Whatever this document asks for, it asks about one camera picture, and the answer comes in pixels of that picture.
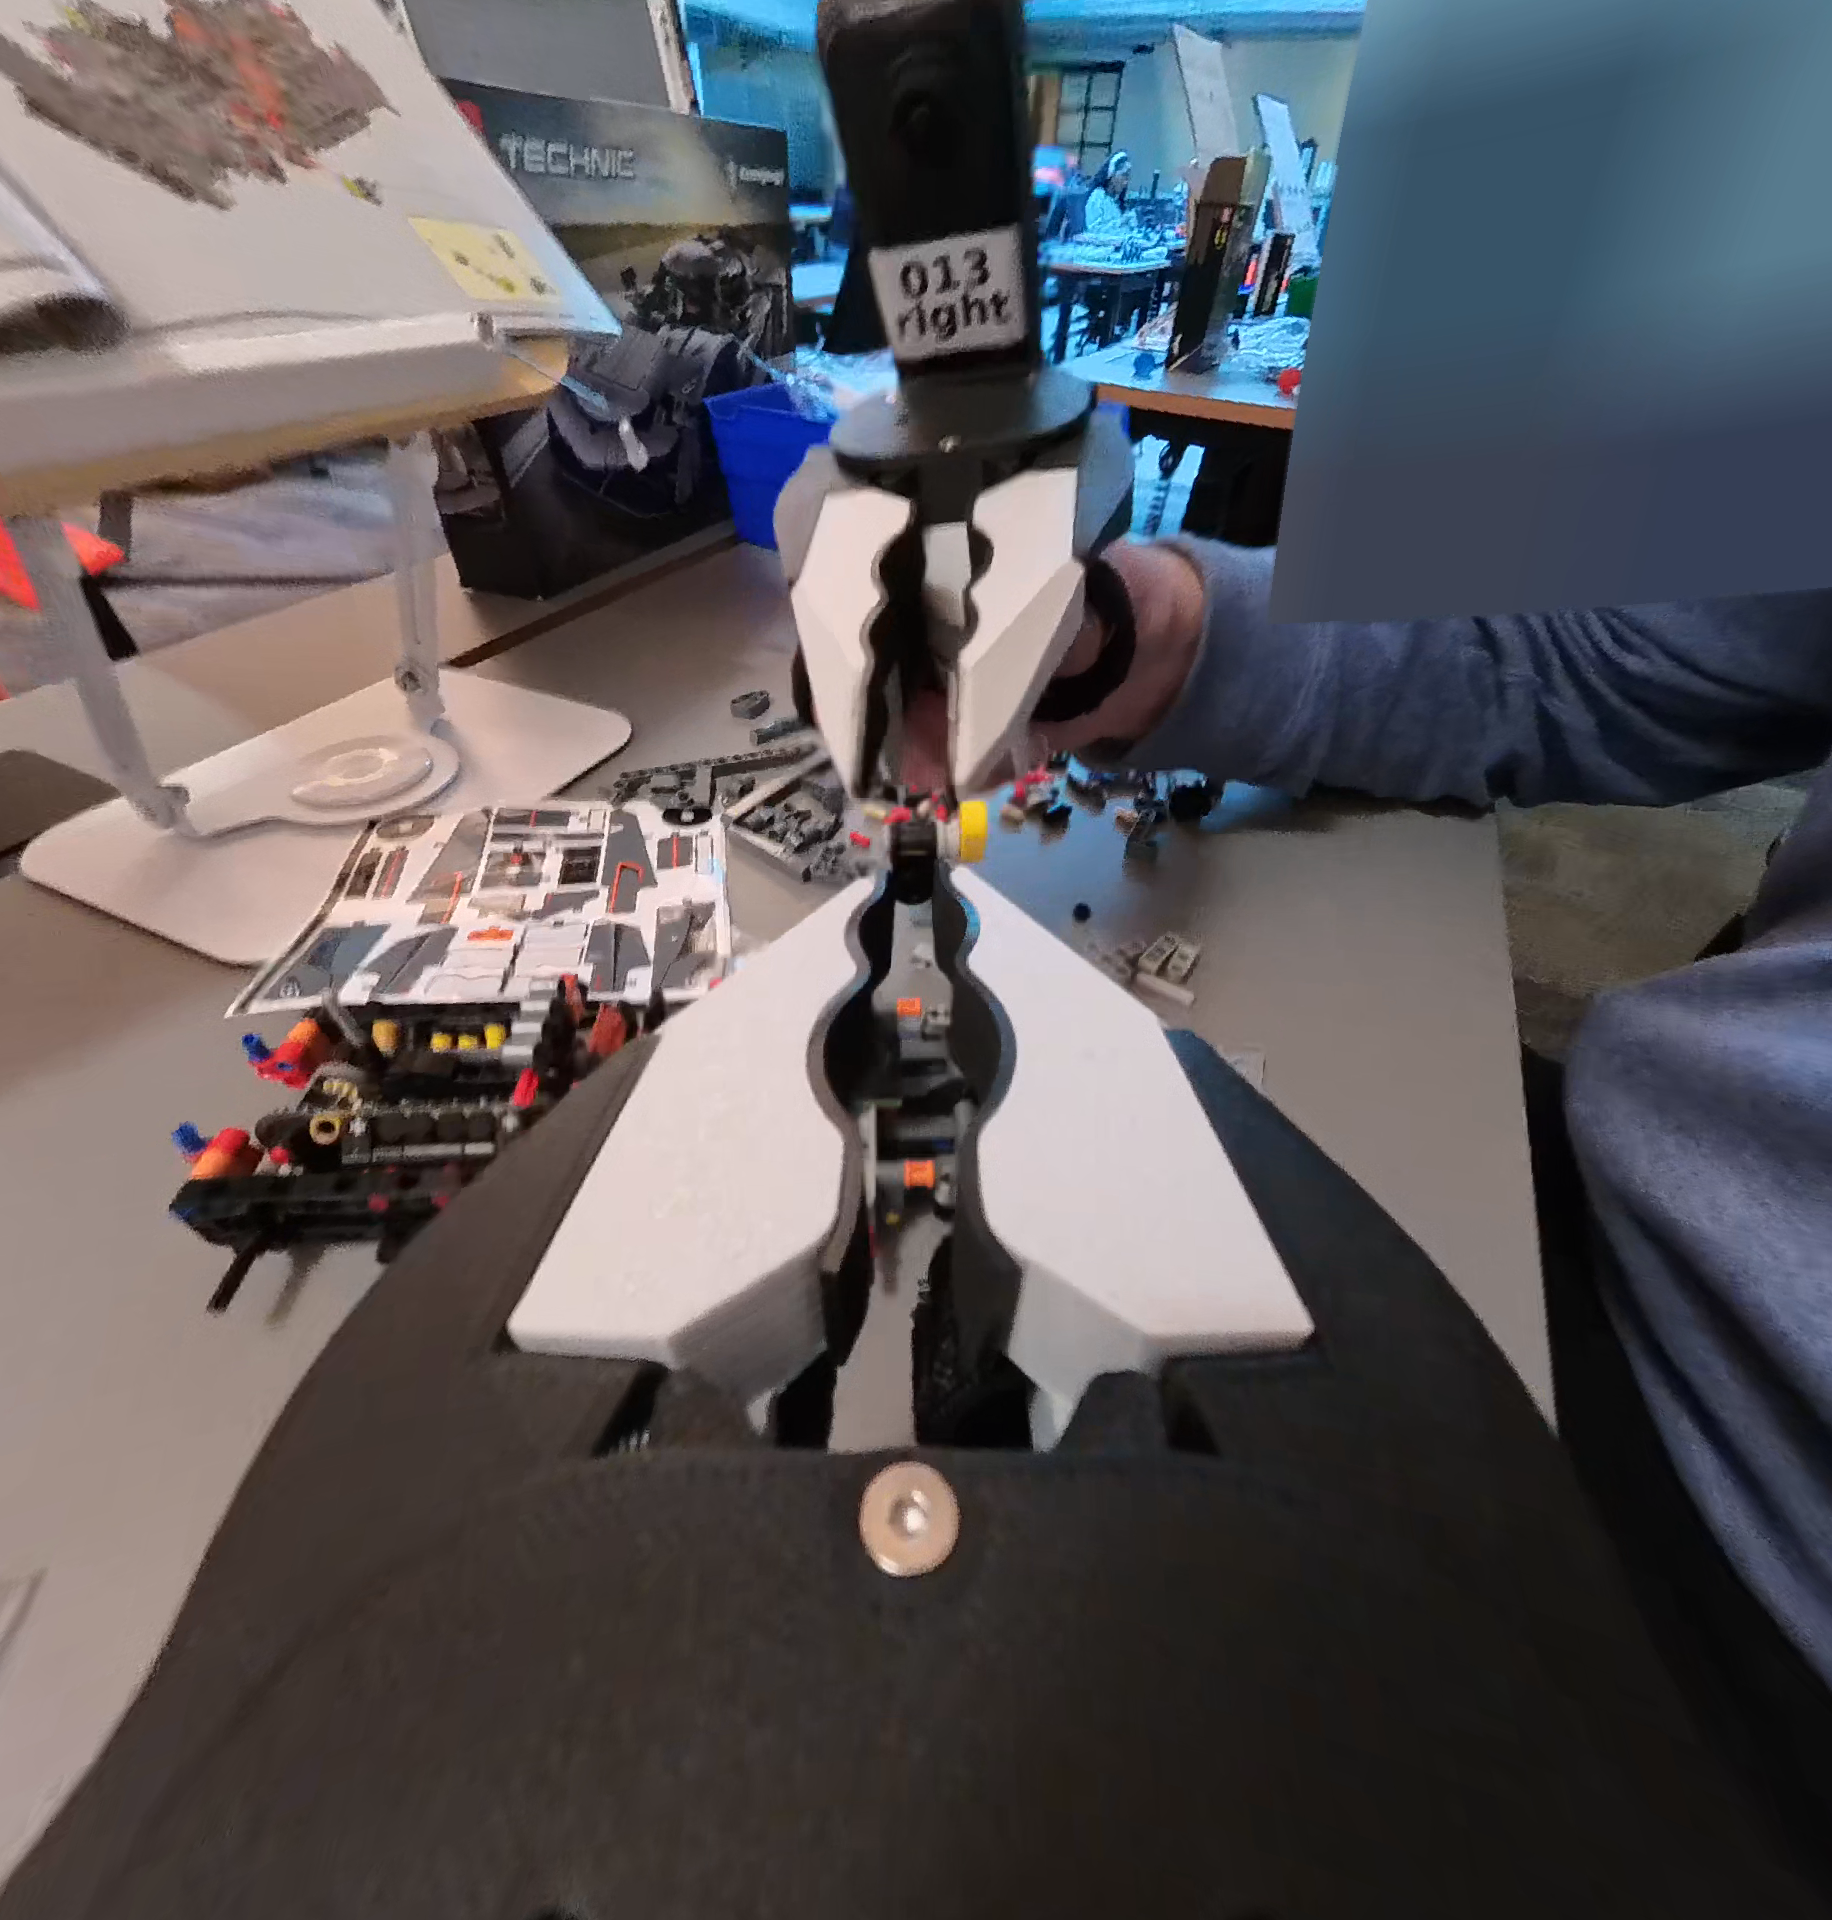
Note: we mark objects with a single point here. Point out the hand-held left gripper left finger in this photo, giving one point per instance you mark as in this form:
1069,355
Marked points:
676,1184

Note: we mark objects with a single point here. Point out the yellow and black lego axle piece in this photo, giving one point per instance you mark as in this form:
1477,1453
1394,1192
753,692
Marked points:
968,829

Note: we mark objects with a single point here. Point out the blue plastic bin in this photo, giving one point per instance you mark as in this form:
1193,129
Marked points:
758,464

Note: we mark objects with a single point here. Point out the person's right forearm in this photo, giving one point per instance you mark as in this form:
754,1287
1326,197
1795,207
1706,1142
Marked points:
1456,705

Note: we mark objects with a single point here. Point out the person's right hand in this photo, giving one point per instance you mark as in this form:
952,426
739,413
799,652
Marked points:
1165,644

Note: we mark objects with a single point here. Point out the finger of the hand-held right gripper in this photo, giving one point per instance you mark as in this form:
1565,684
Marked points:
1029,615
834,631

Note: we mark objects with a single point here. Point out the dark lego set box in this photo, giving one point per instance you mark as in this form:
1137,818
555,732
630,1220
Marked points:
660,194

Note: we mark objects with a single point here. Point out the pile of grey lego pieces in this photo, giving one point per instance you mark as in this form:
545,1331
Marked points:
797,824

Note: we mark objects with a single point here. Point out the black lego vehicle chassis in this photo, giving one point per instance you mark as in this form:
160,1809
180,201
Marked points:
391,1125

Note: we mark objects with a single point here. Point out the person's dark trousers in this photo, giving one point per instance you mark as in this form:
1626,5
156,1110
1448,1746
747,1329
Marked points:
1621,1425

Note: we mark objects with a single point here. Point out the grey angled lego beam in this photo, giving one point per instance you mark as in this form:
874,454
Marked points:
1114,960

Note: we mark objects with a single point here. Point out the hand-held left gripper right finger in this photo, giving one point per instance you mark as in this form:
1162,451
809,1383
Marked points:
1141,1184

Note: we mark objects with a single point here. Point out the orange red cloth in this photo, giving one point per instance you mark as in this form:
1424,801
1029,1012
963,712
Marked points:
30,555

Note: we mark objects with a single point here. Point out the scattered small lego pieces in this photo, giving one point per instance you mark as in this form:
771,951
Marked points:
1141,802

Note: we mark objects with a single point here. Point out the lego sticker sheet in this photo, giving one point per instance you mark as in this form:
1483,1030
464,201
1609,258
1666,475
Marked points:
527,900

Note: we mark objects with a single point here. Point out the person's torso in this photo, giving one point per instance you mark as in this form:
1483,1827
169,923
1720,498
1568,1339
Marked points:
1727,1200

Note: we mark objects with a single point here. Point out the lego instruction book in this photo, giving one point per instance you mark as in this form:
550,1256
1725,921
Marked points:
257,180

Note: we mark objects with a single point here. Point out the tall black carton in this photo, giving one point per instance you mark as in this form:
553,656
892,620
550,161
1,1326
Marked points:
1200,284

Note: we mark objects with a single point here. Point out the wooden edged table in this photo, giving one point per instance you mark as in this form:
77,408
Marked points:
1200,392

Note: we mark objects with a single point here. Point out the white metal book stand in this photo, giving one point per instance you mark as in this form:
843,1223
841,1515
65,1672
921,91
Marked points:
257,885

